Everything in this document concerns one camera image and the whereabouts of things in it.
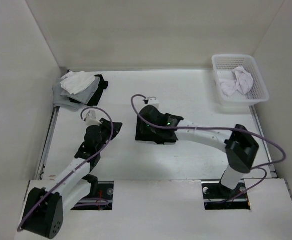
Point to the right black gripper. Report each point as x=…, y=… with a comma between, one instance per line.
x=145, y=129

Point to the black tank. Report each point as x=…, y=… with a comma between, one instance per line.
x=98, y=91
x=160, y=140

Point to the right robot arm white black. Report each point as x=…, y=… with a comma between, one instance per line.
x=240, y=148

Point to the white plastic basket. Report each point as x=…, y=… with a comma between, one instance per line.
x=223, y=64

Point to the folded grey tank top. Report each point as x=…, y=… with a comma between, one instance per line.
x=63, y=99

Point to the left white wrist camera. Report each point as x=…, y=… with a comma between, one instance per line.
x=90, y=119

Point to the white crumpled tank top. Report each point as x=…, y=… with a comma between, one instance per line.
x=242, y=83

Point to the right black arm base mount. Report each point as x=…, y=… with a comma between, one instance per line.
x=218, y=197

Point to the folded black tank top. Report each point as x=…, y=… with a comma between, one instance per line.
x=98, y=91

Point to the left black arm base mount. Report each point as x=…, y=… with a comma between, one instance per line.
x=100, y=197

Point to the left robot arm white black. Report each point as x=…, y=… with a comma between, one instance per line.
x=46, y=206

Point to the left metal table rail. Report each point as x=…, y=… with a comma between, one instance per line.
x=47, y=144

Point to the folded white tank top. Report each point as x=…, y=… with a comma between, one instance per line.
x=76, y=82

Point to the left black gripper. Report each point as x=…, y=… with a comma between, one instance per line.
x=106, y=125

